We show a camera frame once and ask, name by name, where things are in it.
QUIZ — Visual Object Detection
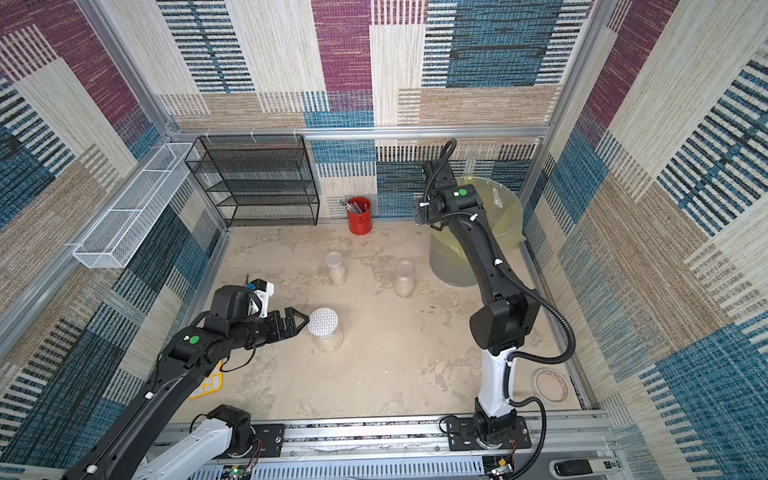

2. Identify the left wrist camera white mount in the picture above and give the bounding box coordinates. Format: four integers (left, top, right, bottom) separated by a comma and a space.
246, 278, 274, 318

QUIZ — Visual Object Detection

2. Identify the aluminium mounting rail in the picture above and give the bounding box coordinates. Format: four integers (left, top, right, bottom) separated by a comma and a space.
101, 409, 631, 480

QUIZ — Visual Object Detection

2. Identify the patterned white jar lid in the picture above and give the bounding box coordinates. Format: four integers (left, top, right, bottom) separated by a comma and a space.
308, 307, 339, 339

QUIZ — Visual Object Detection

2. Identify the grey bin with yellow bag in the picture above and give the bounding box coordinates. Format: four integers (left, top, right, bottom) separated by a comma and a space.
429, 175, 525, 287

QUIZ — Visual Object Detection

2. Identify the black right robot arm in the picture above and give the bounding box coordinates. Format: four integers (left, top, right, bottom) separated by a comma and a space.
413, 138, 576, 449

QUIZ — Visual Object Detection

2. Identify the roll of tape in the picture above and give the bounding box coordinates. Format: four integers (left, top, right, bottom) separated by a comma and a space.
531, 368, 570, 405

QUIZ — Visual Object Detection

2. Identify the red cup with utensils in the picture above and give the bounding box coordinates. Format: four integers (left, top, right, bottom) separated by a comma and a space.
340, 197, 373, 236

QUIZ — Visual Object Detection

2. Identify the large plastic jar of rice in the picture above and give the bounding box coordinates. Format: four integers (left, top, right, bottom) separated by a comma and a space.
308, 307, 343, 352

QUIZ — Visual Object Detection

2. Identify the black wire shelf rack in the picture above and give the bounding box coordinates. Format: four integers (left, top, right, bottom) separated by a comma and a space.
185, 134, 320, 228

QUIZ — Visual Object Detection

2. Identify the black device on rail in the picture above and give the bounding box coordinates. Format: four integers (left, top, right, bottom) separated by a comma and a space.
549, 457, 623, 479

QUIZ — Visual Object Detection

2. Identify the yellow calculator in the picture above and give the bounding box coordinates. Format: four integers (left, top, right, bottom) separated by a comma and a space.
189, 367, 223, 399

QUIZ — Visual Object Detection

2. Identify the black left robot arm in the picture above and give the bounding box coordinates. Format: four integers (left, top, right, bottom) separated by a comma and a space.
63, 280, 309, 479

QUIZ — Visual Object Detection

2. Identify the small plastic jar with rice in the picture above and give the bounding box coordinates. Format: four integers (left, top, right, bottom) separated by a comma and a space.
325, 252, 347, 286

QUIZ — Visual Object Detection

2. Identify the white mesh wall basket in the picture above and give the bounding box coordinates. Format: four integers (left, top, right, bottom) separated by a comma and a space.
73, 143, 192, 269

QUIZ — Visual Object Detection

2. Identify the medium plastic jar with rice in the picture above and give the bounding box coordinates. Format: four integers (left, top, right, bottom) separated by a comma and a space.
394, 260, 415, 298

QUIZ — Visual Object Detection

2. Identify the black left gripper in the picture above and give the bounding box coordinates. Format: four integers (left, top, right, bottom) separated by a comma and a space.
229, 307, 311, 352

